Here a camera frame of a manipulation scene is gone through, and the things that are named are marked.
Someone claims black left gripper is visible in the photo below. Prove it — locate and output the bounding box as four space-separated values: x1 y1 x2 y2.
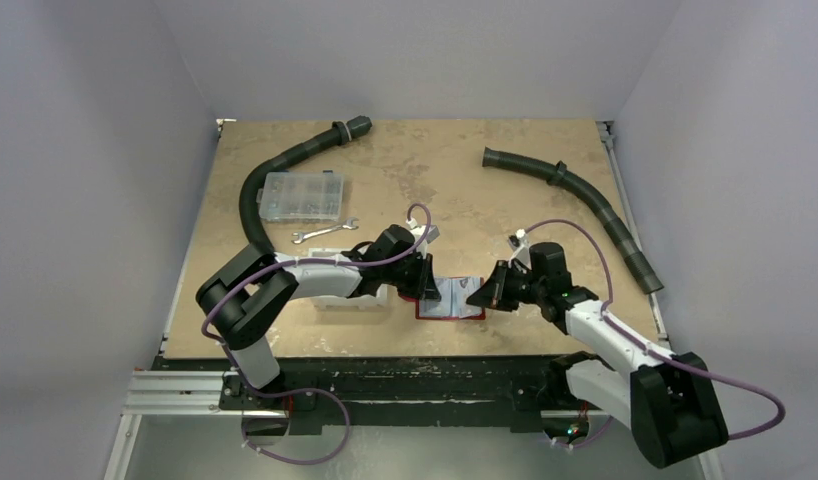
382 251 439 301

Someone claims red leather card holder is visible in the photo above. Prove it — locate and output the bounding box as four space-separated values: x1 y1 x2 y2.
415 276 486 320

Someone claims white plastic card box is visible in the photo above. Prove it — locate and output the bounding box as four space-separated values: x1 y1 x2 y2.
305 248 388 310

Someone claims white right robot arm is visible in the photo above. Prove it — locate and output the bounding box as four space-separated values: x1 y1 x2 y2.
466 242 729 468

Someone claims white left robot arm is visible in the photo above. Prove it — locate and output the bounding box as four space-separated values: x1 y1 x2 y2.
195 224 441 409

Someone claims silver open-end wrench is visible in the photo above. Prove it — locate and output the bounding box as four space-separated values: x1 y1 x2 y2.
292 217 359 245

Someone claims clear plastic screw box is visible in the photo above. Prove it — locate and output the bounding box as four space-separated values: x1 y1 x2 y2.
257 170 345 223

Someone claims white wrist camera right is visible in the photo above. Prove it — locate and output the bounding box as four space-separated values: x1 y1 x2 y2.
507 229 531 264

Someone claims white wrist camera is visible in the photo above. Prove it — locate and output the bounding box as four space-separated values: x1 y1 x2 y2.
407 220 440 244
507 229 531 264

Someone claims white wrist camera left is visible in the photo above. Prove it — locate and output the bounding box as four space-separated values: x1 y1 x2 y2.
407 220 440 244

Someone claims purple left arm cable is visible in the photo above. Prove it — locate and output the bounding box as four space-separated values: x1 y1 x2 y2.
201 202 433 392

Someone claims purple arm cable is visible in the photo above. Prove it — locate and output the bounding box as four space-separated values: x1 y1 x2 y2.
201 202 433 392
514 219 787 452

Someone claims grey corrugated hose right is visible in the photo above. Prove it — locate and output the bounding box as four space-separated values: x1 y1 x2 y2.
481 146 665 296

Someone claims grey corrugated hose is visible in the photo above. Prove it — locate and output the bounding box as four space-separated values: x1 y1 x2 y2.
481 146 665 296
239 115 374 256

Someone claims grey corrugated hose left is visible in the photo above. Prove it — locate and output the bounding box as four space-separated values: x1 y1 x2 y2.
239 115 374 256

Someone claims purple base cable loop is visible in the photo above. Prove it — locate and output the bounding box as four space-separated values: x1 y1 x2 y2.
241 385 353 465

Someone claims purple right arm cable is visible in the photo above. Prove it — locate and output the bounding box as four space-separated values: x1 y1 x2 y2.
514 219 787 452

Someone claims aluminium frame rail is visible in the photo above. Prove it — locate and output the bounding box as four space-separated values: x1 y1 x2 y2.
120 120 708 419

